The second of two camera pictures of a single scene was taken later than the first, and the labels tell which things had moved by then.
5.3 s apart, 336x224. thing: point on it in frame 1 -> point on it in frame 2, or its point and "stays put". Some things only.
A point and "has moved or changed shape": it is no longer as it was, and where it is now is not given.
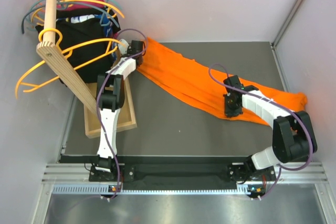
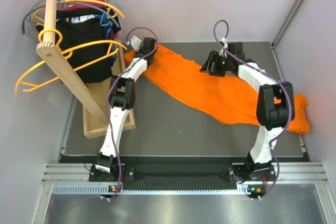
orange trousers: [202, 82] has moved or changed shape
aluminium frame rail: [311, 174] stays put
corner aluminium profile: [294, 9] stays put
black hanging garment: [85, 36] stays put
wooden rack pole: [52, 52] stays put
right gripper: [230, 113] -> [213, 57]
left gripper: [125, 51] -> [138, 48]
